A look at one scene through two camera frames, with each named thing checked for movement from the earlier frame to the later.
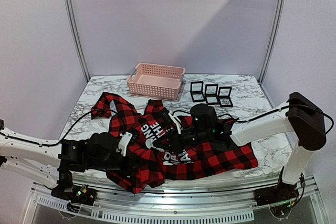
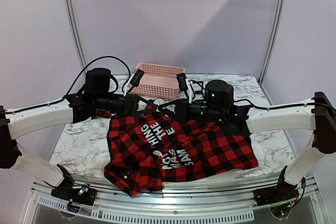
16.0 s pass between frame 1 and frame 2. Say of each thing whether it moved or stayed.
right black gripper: moved
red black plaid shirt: stayed
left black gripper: moved
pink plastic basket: stayed
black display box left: stayed
